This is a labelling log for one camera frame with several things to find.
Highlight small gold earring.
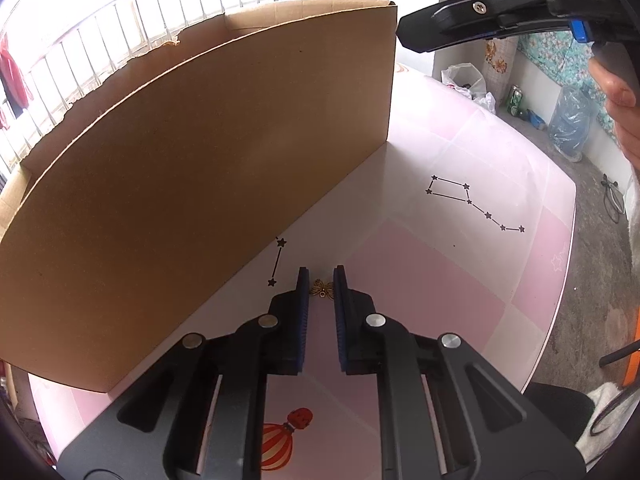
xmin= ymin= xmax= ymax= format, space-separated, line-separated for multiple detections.
xmin=309 ymin=278 xmax=334 ymax=299

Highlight person's right hand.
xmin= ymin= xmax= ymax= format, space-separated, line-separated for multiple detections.
xmin=588 ymin=58 xmax=640 ymax=176

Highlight blue plastic bag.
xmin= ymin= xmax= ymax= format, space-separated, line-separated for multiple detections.
xmin=548 ymin=86 xmax=597 ymax=162

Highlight white plastic bag on floor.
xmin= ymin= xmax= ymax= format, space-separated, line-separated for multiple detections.
xmin=440 ymin=63 xmax=497 ymax=114

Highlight brown cardboard box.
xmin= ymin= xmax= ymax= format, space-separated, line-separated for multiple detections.
xmin=1 ymin=0 xmax=397 ymax=392

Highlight metal balcony railing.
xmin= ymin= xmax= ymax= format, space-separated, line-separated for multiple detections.
xmin=1 ymin=0 xmax=274 ymax=176

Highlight red hanging clothes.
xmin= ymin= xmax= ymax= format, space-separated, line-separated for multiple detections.
xmin=0 ymin=34 xmax=32 ymax=118

